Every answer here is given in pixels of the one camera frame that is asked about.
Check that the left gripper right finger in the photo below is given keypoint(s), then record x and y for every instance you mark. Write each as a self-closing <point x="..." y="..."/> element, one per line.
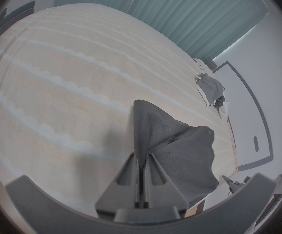
<point x="167" y="196"/>

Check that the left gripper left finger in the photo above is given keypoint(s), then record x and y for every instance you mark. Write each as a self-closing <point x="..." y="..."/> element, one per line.
<point x="114" y="196"/>

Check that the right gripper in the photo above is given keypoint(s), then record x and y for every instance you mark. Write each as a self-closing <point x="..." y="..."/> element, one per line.
<point x="238" y="186"/>

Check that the black T-shirt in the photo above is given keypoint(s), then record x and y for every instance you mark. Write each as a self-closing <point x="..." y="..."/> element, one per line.
<point x="175" y="150"/>

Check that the pile of clothes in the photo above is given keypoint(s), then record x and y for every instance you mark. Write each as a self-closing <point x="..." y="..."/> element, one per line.
<point x="211" y="89"/>

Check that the bed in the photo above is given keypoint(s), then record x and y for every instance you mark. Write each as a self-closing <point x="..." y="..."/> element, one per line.
<point x="58" y="82"/>

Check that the white printed pillow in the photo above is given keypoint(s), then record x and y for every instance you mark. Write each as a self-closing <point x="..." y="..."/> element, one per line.
<point x="203" y="66"/>

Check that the grey bedside table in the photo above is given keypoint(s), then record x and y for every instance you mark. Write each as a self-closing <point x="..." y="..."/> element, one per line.
<point x="210" y="62"/>

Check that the black chest of drawers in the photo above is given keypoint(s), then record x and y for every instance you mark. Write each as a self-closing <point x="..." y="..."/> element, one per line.
<point x="21" y="8"/>

